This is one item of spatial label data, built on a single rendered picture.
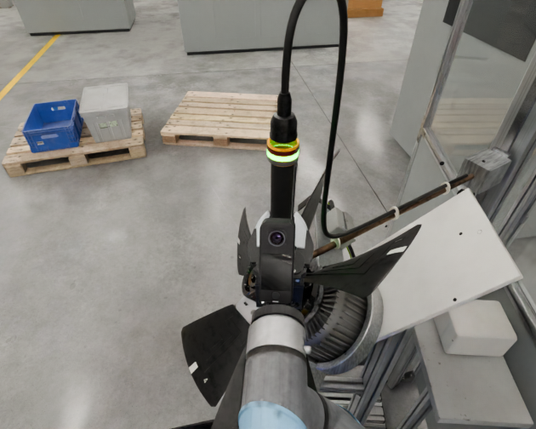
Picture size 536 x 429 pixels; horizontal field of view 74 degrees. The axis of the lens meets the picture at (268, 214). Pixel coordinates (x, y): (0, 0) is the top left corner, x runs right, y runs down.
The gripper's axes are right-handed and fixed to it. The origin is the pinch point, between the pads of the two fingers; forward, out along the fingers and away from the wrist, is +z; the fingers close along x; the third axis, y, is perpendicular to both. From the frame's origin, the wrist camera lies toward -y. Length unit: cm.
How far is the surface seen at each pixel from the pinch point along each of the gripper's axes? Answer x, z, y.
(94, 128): -176, 237, 119
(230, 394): -8.8, -18.6, 29.6
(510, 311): 70, 19, 55
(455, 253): 37.6, 8.4, 17.5
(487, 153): 51, 35, 9
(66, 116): -226, 278, 128
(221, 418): -9.9, -22.5, 30.4
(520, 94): 55, 39, -5
